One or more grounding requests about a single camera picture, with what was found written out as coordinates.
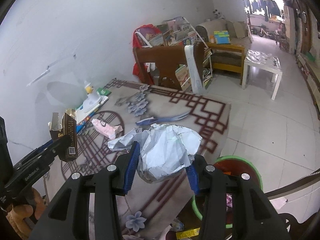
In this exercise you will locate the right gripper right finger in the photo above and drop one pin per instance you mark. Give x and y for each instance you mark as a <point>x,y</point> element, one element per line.
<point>254,217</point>

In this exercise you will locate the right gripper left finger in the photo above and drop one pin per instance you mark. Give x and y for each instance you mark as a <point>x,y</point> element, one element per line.
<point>67,215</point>

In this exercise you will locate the brown gold carton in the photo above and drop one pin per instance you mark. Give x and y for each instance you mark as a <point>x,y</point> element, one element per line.
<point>63,129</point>

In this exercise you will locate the white paper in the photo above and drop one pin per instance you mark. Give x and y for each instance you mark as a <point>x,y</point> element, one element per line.
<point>165,150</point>

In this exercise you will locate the pink plastic bag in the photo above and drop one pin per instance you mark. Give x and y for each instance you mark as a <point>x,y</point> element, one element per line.
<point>229,201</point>

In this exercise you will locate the left hand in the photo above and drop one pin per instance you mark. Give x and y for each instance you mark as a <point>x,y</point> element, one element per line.
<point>18,213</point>

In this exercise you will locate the red bucket green rim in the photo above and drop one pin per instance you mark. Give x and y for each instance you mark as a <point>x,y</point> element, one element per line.
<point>233,166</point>

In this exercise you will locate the yellow package on floor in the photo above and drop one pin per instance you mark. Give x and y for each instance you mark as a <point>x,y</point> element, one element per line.
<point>188,233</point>

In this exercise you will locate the white desk lamp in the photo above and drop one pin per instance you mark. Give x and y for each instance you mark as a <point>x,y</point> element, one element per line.
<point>57,83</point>

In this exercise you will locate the green small box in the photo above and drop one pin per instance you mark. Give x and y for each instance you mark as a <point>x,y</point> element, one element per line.
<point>103,92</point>

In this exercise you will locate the white cloth strip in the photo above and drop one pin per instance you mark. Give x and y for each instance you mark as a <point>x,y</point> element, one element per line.
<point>196,83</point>

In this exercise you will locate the white side table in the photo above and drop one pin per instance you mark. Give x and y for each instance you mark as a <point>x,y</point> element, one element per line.
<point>265,62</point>

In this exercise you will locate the low tv cabinet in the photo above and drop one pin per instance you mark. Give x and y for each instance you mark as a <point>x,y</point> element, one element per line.
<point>310,73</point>

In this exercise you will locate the red garment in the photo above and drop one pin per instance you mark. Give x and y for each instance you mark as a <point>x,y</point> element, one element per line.
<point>139,42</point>

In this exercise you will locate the dark wooden chair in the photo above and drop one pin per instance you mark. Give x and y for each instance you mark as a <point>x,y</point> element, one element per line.
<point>168,58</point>

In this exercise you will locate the wooden bench sofa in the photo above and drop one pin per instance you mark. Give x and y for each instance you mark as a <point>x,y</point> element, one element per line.
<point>228,56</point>

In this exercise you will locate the balance bike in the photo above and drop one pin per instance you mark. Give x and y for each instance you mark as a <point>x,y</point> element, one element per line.
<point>265,32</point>

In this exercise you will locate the colourful toy box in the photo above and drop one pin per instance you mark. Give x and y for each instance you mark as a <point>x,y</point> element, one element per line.
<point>222,37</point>

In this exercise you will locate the white book rack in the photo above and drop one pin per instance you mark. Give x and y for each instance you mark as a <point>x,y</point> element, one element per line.
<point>180,32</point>

